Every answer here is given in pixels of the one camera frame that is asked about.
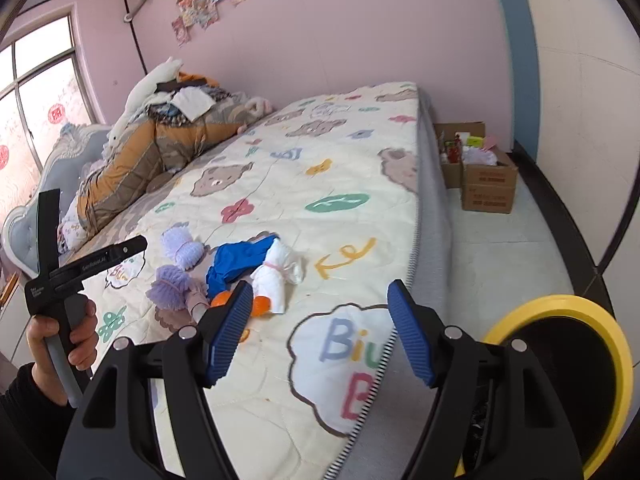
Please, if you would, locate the blue tufted headboard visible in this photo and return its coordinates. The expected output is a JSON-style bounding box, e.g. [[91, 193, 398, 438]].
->
[[2, 122, 113, 276]]

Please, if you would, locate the white goose plush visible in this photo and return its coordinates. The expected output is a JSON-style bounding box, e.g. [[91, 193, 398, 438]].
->
[[107, 56, 183, 141]]

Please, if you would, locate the bed with cartoon quilt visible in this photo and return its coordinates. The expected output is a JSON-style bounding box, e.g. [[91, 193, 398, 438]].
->
[[77, 81, 426, 480]]

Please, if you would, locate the grey mattress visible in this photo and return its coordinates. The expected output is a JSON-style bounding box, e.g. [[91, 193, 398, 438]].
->
[[325, 87, 481, 480]]

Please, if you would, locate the pile of bedding and clothes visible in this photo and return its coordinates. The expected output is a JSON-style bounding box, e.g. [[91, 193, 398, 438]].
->
[[75, 87, 266, 241]]

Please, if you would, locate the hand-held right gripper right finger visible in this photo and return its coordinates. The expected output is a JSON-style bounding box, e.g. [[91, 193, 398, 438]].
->
[[387, 279, 586, 480]]

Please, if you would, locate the closed cardboard box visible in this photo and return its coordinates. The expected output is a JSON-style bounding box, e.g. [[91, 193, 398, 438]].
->
[[460, 147, 519, 213]]

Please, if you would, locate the white cloth bundle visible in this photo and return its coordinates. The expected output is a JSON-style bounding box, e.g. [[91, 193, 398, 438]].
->
[[250, 237, 306, 315]]

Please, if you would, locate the purple yarn ball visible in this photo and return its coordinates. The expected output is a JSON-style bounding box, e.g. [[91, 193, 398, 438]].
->
[[161, 225, 206, 268], [146, 266, 206, 308]]

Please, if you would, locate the white plastic bag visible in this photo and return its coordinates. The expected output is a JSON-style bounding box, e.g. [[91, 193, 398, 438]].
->
[[462, 147, 498, 167]]

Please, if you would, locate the wooden bedside table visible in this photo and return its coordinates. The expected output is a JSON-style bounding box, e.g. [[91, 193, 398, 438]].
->
[[0, 271, 22, 321]]

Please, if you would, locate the open cardboard box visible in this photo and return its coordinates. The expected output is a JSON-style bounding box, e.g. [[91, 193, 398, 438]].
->
[[434, 121, 487, 190]]

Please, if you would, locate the person's left forearm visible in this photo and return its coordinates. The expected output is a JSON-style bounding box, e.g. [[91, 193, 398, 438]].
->
[[0, 362, 83, 480]]

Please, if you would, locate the window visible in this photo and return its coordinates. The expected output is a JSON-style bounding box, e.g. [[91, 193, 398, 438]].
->
[[0, 7, 98, 221]]

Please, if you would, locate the blue cloth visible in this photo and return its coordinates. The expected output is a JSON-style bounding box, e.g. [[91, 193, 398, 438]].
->
[[205, 234, 281, 298]]

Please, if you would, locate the yellow rimmed trash bin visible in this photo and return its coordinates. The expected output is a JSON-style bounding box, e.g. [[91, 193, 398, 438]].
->
[[452, 294, 636, 480]]

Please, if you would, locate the orange sock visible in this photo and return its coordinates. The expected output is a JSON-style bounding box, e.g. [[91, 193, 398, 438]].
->
[[210, 291, 271, 317]]

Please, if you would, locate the person's left hand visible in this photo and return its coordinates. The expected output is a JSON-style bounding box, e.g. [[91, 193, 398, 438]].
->
[[26, 302, 99, 407]]

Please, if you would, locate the floral pillow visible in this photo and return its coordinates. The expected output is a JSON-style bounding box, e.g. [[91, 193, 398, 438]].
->
[[57, 192, 96, 253]]

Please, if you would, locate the white wardrobe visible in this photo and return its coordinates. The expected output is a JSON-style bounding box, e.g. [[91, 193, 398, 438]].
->
[[487, 0, 640, 311]]

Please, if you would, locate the pink white plush toy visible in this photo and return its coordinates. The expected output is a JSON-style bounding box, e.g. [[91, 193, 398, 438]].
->
[[237, 97, 276, 133]]

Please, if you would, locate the grey wall pipe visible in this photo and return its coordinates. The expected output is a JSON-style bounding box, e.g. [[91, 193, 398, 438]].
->
[[122, 0, 161, 23]]

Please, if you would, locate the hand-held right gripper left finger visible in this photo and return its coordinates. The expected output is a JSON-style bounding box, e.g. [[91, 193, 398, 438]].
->
[[56, 280, 255, 480]]

